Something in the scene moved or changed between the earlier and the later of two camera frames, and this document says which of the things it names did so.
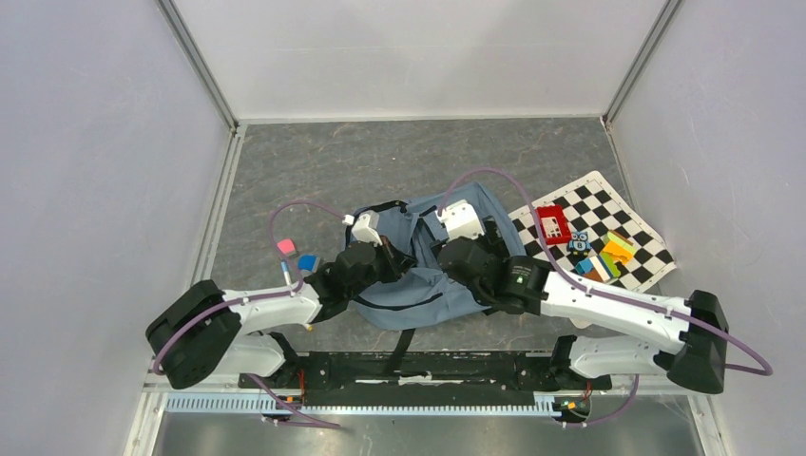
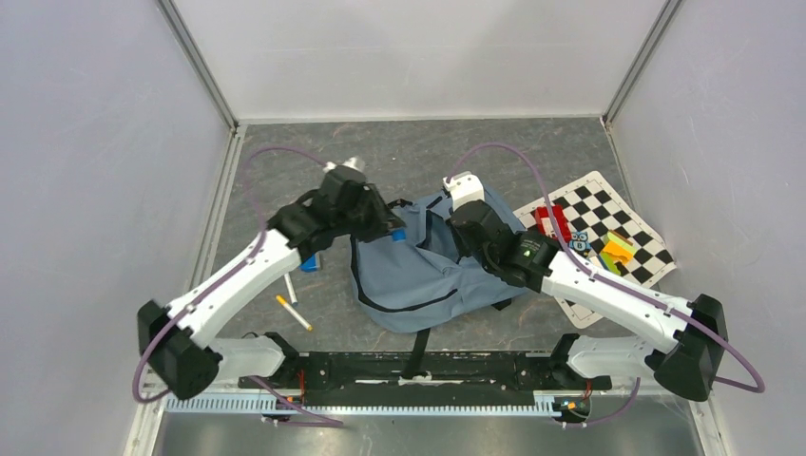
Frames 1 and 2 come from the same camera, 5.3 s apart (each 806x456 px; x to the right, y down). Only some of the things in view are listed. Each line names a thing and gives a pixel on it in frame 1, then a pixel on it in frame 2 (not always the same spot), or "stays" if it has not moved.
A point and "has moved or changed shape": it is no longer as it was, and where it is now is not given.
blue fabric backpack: (426, 294) has moved or changed shape
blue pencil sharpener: (309, 263) stays
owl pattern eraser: (579, 244) stays
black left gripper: (397, 261) to (383, 218)
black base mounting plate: (422, 378) stays
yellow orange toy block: (617, 249) stays
